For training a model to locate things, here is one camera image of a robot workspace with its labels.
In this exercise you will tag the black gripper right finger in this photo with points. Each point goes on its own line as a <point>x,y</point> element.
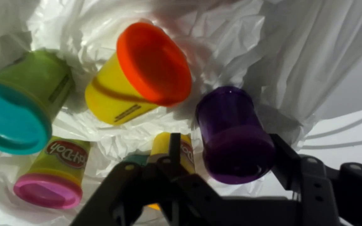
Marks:
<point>323,196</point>

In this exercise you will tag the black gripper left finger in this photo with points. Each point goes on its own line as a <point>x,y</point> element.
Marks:
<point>183,199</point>

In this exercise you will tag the pink lid play-doh tub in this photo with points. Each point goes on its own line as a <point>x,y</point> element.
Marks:
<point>54,179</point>

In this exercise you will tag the orange lid play-doh tub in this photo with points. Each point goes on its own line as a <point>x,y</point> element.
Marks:
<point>147,71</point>

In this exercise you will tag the white plastic bag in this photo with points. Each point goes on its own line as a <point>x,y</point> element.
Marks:
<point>299,59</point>

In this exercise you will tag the yellow play-doh tub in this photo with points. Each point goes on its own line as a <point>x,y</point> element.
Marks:
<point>175,146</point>

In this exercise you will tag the teal lid play-doh tub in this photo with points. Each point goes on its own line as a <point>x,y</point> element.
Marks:
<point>31,93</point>

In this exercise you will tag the purple play-doh tub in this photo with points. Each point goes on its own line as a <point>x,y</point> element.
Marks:
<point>232,136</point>

